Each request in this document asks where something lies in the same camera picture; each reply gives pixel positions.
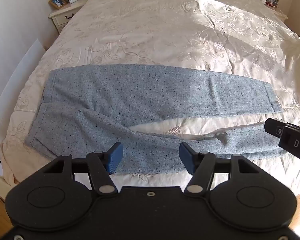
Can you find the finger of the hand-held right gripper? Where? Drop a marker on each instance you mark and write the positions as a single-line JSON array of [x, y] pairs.
[[273, 128]]

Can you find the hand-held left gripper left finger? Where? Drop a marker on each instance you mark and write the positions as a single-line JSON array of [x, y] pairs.
[[115, 156]]

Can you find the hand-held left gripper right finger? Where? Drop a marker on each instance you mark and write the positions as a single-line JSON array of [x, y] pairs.
[[186, 155]]

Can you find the grey-blue speckled pants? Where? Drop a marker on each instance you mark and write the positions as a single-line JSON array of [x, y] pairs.
[[130, 92]]

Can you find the cream bedside table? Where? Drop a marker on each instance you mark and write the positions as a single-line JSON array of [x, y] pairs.
[[281, 12], [65, 15]]

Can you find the cream embroidered bedspread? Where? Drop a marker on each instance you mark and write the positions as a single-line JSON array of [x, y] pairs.
[[165, 30]]

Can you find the dark photo frame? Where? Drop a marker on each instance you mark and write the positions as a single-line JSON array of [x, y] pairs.
[[272, 0]]

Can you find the wooden photo frame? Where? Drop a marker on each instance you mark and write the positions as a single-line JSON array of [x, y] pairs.
[[57, 3]]

